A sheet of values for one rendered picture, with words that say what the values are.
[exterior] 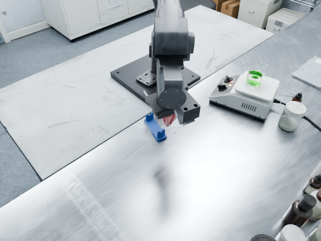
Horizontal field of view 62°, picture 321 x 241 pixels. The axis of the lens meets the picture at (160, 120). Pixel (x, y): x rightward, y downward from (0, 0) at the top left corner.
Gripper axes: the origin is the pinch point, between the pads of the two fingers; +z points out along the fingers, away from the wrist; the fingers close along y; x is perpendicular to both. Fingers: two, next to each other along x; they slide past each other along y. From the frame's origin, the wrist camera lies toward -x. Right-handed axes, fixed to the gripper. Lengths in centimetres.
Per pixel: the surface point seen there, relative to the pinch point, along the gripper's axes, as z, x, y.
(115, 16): 90, 257, 71
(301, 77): 9, 5, 62
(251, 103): 4.1, -0.9, 30.0
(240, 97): 3.5, 2.2, 27.9
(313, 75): 9, 4, 67
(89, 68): 11, 51, -9
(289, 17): 69, 132, 216
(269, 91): 1.1, -1.4, 36.2
